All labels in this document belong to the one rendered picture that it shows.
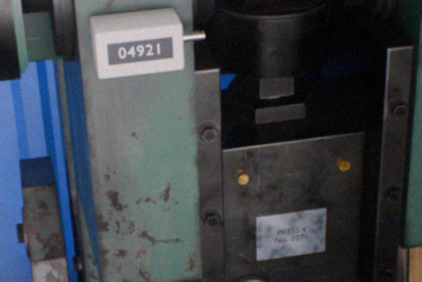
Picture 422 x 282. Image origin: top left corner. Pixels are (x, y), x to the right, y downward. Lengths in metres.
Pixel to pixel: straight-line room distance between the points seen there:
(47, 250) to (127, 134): 0.56
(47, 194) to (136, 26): 0.68
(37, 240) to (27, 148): 0.86
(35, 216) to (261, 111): 0.53
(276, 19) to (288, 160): 0.14
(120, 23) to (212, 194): 0.21
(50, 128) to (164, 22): 1.47
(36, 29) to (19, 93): 1.13
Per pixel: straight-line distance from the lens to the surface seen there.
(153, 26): 0.80
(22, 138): 2.27
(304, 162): 0.99
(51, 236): 1.43
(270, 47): 0.96
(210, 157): 0.92
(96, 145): 0.88
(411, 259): 2.34
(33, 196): 1.46
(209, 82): 0.89
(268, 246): 1.03
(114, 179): 0.90
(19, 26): 0.88
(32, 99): 2.21
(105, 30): 0.80
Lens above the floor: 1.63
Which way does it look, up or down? 29 degrees down
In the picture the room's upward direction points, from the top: 3 degrees counter-clockwise
